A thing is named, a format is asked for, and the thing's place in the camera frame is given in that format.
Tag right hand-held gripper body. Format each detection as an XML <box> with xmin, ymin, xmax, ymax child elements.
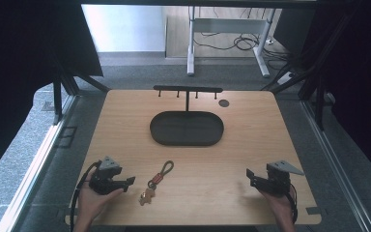
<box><xmin>254</xmin><ymin>159</ymin><xmax>305</xmax><ymax>198</ymax></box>

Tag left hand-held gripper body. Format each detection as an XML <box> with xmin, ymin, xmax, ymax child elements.
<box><xmin>88</xmin><ymin>156</ymin><xmax>130</xmax><ymax>196</ymax></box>

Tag brown keychain strap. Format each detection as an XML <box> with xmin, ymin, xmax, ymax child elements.
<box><xmin>138</xmin><ymin>159</ymin><xmax>175</xmax><ymax>207</ymax></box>

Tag black key rack with tray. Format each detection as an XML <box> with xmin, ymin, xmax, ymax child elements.
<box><xmin>149</xmin><ymin>84</ymin><xmax>225</xmax><ymax>148</ymax></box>

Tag person's left hand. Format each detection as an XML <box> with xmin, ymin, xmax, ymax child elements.
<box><xmin>76</xmin><ymin>170</ymin><xmax>126</xmax><ymax>226</ymax></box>

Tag person's right hand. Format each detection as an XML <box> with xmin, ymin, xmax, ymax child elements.
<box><xmin>258</xmin><ymin>188</ymin><xmax>296</xmax><ymax>226</ymax></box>

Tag black metal stand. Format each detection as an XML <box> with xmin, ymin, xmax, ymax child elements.
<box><xmin>260</xmin><ymin>13</ymin><xmax>337</xmax><ymax>131</ymax></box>
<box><xmin>51</xmin><ymin>72</ymin><xmax>111</xmax><ymax>126</ymax></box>

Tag white power strip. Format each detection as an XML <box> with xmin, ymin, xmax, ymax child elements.
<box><xmin>276</xmin><ymin>71</ymin><xmax>297</xmax><ymax>86</ymax></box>

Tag black curtain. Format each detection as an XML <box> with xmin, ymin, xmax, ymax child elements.
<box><xmin>271</xmin><ymin>6</ymin><xmax>371</xmax><ymax>188</ymax></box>
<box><xmin>0</xmin><ymin>0</ymin><xmax>104</xmax><ymax>187</ymax></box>

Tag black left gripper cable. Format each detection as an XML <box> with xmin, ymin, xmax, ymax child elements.
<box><xmin>70</xmin><ymin>159</ymin><xmax>102</xmax><ymax>232</ymax></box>

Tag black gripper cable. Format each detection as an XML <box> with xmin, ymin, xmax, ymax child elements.
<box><xmin>70</xmin><ymin>159</ymin><xmax>102</xmax><ymax>232</ymax></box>
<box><xmin>285</xmin><ymin>183</ymin><xmax>300</xmax><ymax>225</ymax></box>

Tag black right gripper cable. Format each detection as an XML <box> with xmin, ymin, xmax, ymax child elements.
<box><xmin>285</xmin><ymin>183</ymin><xmax>300</xmax><ymax>225</ymax></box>

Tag aluminium frame rail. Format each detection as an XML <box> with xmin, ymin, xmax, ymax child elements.
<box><xmin>300</xmin><ymin>100</ymin><xmax>370</xmax><ymax>232</ymax></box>
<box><xmin>0</xmin><ymin>95</ymin><xmax>80</xmax><ymax>232</ymax></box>

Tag black floor cables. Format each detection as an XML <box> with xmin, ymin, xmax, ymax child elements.
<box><xmin>193</xmin><ymin>30</ymin><xmax>293</xmax><ymax>62</ymax></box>

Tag white desk frame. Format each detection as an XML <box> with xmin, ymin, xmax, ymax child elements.
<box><xmin>186</xmin><ymin>6</ymin><xmax>276</xmax><ymax>78</ymax></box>

